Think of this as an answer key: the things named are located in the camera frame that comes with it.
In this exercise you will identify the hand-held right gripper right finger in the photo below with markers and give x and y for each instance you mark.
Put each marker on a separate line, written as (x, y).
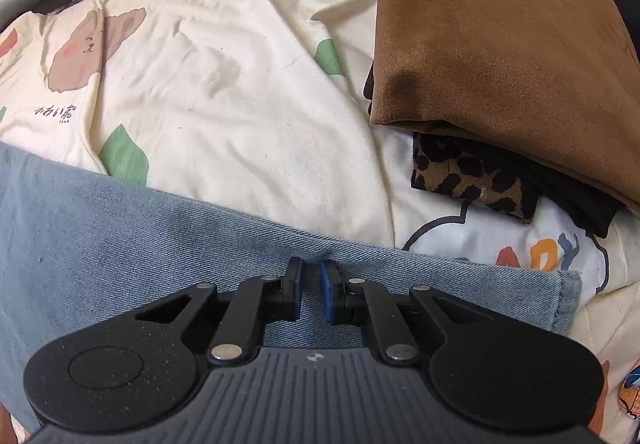
(327, 293)

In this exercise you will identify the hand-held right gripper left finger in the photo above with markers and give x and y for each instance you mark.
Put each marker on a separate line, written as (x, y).
(296, 286)

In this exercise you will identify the light blue jeans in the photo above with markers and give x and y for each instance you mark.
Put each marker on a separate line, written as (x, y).
(125, 234)

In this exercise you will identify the leopard print cloth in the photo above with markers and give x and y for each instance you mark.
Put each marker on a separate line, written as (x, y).
(465, 174)

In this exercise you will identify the cream bear printed blanket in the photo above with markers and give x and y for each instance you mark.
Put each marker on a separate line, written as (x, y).
(250, 99)

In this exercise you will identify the brown folded cloth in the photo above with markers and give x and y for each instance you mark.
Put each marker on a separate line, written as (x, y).
(500, 34)

